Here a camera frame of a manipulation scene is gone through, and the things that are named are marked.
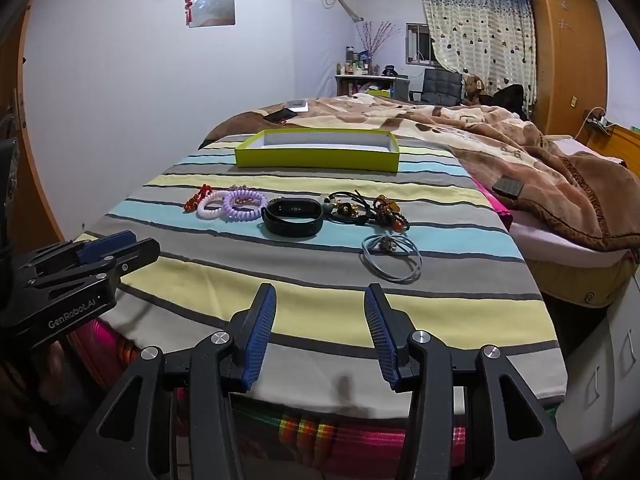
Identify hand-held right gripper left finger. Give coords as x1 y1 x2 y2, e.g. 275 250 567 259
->
65 283 277 480

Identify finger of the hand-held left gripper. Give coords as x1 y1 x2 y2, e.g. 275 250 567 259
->
29 238 161 292
14 230 137 274

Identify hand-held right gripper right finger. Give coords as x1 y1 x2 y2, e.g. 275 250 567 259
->
363 283 583 480

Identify grey elastic hair ties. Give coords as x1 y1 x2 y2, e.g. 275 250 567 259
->
361 232 424 284

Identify red bead bracelet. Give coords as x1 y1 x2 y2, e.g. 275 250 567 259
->
183 184 214 213

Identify pink spiral hair tie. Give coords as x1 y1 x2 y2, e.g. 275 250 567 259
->
196 191 232 220

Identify purple spiral hair tie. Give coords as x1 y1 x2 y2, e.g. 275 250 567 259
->
222 188 269 224

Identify black smart band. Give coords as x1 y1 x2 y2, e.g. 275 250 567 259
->
261 198 325 237

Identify amber bead bracelet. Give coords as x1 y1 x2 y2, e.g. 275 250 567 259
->
372 193 411 234

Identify black cord hair tie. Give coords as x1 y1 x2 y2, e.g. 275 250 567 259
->
322 190 382 226

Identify green cardboard box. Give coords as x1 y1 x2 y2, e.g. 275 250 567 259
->
235 129 400 173

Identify striped bed sheet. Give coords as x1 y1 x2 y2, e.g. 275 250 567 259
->
75 135 569 413

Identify pink cloth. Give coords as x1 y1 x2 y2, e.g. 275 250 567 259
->
474 180 514 232

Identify mattress with yellow skirt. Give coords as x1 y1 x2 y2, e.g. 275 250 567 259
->
509 220 640 307

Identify black phone on blanket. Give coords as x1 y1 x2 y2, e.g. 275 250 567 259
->
491 175 526 199

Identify white cabinet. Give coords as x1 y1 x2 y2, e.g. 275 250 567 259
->
560 280 640 461

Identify brown plush blanket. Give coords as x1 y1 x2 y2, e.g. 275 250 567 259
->
200 94 640 254

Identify black office chair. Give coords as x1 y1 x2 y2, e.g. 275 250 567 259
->
411 68 464 106

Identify brown teddy bear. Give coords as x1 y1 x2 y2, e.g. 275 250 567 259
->
462 74 489 107

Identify black bag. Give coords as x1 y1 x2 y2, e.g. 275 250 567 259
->
491 84 527 113

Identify group of bottles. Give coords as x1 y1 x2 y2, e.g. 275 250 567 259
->
337 46 384 77

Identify window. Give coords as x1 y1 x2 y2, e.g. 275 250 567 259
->
405 23 437 66

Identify pink flower branches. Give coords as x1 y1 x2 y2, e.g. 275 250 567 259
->
357 20 401 57

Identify power strip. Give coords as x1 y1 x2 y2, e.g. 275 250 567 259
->
585 114 617 134

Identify patterned window curtain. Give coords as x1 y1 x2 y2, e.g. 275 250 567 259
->
419 0 536 97

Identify wooden wardrobe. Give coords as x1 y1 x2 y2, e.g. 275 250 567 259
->
530 0 614 137

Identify wooden door frame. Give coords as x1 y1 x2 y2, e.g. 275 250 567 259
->
0 10 67 248

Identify shiny wall panel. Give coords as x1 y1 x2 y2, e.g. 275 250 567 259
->
190 0 236 29

